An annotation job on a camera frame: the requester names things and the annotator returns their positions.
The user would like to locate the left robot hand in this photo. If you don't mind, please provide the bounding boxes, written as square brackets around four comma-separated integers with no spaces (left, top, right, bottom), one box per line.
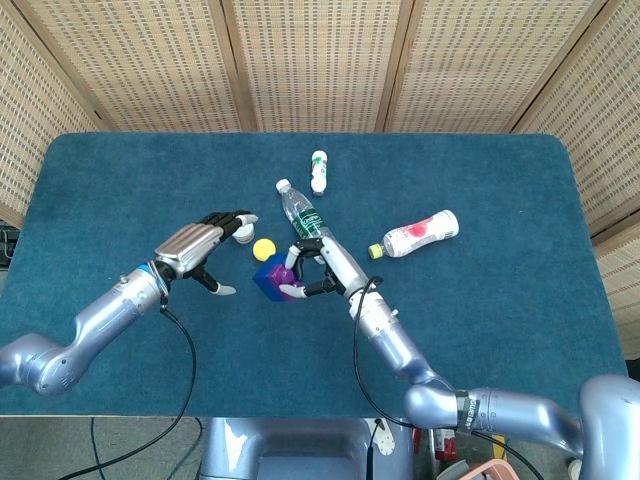
[153,209,260,297]

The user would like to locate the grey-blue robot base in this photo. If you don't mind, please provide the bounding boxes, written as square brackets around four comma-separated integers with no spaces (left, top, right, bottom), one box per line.
[198,417,416,480]

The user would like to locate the white red-print bottle yellow cap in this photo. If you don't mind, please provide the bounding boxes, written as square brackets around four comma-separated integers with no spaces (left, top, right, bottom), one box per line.
[368,209,460,260]

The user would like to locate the black base cable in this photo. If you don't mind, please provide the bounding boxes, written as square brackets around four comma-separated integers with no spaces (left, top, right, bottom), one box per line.
[365,418,384,480]

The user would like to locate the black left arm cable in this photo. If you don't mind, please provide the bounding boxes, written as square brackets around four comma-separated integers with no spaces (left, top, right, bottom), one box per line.
[57,298,198,480]

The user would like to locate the black arm strap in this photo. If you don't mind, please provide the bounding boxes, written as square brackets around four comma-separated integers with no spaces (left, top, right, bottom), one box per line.
[453,389,482,434]

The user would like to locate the black device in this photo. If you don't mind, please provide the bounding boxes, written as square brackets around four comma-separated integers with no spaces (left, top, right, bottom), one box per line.
[0,223,19,267]

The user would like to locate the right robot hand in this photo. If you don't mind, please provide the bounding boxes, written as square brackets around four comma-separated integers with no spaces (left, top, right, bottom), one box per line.
[279,237,372,301]

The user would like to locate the red fire extinguisher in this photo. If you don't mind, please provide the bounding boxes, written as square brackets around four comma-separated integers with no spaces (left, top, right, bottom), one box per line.
[430,427,459,462]

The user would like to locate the small white green-print bottle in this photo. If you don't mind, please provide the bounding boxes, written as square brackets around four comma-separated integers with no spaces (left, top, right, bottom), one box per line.
[309,150,330,196]

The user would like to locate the pink plastic basket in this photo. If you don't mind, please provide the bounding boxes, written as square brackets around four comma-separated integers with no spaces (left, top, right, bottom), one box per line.
[447,459,519,480]

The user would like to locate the clear water bottle green label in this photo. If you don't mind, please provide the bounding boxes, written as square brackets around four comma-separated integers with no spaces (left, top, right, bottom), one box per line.
[275,178,336,254]

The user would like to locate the woven bamboo screen panel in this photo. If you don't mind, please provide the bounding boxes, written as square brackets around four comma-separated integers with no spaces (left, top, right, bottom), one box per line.
[0,0,109,229]
[12,0,257,134]
[383,0,610,134]
[221,0,415,134]
[512,0,640,359]

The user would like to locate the blue felt table mat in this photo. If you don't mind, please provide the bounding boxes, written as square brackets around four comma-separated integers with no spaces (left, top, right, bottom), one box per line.
[0,132,632,419]

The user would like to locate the white round plate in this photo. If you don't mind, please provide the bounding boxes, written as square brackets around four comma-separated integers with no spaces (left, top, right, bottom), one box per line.
[372,418,396,457]

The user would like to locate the yellow ball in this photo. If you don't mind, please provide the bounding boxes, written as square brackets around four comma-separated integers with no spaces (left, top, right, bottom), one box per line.
[252,238,278,263]

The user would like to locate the purple blue toy block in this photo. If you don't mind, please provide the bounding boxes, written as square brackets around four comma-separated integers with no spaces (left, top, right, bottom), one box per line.
[252,252,306,303]

